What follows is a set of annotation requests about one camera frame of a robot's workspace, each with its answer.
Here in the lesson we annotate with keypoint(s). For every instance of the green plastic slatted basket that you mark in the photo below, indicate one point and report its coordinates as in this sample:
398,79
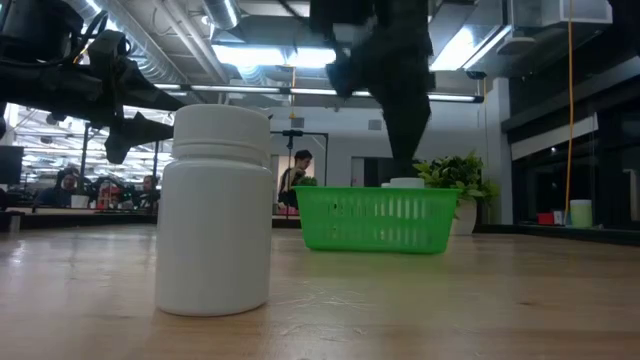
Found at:
375,220

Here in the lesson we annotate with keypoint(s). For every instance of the long ceiling light strip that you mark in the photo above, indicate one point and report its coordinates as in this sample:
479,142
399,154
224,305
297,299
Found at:
310,91

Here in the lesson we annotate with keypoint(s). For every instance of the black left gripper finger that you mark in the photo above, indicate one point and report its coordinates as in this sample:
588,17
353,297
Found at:
150,92
135,132

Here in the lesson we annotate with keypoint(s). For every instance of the black security camera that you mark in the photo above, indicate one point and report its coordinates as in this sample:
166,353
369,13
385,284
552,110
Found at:
475,75

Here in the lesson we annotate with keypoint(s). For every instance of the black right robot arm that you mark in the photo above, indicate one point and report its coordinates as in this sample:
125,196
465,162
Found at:
625,12

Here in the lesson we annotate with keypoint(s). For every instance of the pale green cup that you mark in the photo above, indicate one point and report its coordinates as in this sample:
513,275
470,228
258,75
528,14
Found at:
581,214

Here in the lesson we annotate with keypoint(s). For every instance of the white plant pot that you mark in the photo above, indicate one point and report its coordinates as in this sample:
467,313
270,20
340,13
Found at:
465,220

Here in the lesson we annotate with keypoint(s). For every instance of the black monitor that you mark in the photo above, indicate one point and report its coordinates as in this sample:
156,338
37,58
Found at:
11,165

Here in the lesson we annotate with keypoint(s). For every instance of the black metal frame stand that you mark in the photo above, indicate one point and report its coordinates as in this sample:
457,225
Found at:
325,150

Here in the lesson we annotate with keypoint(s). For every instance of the green leafy plant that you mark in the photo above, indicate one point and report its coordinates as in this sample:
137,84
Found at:
455,175

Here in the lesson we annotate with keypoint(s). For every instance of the small green plant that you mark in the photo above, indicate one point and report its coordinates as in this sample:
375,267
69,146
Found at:
307,181

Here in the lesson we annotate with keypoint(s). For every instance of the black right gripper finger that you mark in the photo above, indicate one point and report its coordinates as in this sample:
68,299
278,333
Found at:
405,135

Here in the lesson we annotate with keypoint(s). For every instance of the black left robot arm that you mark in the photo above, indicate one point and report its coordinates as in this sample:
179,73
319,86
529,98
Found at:
40,85

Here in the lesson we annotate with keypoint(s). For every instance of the person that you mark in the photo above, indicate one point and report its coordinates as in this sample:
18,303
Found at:
295,172
62,190
148,190

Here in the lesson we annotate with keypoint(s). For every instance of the white cup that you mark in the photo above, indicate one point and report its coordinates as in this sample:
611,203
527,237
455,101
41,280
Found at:
79,201

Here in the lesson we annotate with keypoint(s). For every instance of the small red box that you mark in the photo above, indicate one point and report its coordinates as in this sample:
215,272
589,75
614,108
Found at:
545,218

